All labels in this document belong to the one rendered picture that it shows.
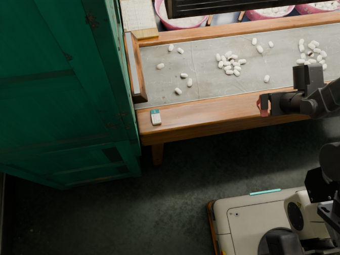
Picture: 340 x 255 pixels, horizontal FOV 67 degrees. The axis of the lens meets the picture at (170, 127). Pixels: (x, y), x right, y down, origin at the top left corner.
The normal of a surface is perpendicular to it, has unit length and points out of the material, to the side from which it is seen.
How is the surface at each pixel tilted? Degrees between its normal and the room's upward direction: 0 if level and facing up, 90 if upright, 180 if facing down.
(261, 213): 0
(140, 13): 0
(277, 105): 27
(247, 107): 0
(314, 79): 22
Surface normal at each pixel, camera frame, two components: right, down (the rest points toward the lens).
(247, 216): 0.04, -0.33
